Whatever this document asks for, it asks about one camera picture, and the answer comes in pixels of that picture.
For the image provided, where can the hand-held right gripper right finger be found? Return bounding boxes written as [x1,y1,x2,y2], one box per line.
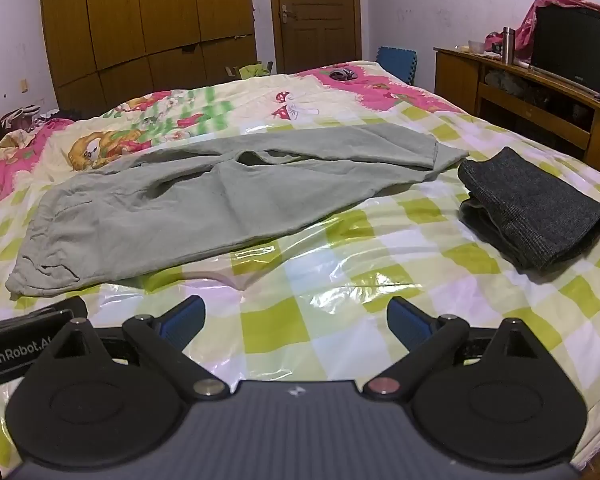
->
[361,297,549,402]

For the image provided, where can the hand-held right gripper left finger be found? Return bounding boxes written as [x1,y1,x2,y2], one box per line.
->
[44,295,230,402]

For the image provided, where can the grey-green pants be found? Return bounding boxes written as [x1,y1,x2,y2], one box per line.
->
[5,122,471,301]

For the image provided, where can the dark grey folded pants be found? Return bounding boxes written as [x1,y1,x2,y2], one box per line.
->
[457,146,600,273]

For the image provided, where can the bed with checked cover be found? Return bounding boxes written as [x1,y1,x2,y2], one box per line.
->
[0,95,600,471]

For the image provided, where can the cartoon printed quilt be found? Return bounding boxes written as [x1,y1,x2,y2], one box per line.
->
[0,60,468,211]

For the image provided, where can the pile of clothes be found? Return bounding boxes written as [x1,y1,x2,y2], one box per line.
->
[0,105,61,131]

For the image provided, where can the wooden cabinet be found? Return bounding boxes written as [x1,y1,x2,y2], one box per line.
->
[432,46,600,181]

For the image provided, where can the dark cloth in cabinet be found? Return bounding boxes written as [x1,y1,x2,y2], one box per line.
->
[485,70,526,98]

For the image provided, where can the yellow-green cloth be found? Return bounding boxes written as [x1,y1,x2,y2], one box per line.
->
[237,62,273,80]

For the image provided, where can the metal thermos bottle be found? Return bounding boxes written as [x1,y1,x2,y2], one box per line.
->
[501,26,517,65]

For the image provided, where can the brown wooden wardrobe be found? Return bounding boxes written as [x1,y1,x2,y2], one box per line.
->
[39,0,258,106]

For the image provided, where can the black television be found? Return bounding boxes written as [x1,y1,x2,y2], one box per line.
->
[529,4,600,97]

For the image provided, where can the brown wooden door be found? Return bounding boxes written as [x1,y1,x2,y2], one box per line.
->
[267,0,363,75]

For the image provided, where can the pink cloth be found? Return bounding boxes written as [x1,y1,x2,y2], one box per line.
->
[484,0,600,56]

